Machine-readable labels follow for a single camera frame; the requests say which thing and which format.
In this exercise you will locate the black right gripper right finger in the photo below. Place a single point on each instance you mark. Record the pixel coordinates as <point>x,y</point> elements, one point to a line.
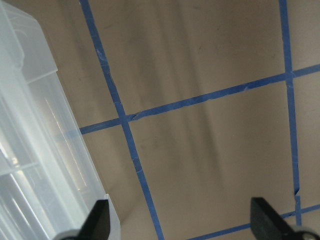
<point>267,224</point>

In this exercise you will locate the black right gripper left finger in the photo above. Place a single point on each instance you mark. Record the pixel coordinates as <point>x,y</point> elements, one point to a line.
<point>97,226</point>

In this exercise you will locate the clear plastic box lid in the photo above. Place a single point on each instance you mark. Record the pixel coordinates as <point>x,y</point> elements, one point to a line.
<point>48,181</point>

